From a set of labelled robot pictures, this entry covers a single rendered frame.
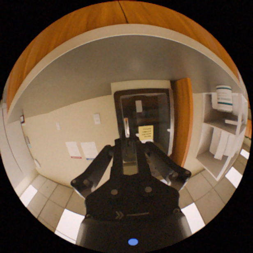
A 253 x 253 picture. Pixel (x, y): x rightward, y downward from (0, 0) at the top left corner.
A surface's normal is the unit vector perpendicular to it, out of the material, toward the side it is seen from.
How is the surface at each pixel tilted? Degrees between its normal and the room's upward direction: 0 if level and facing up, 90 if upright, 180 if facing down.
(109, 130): 90
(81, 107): 90
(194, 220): 180
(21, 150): 90
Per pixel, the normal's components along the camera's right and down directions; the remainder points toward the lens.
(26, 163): 0.99, -0.11
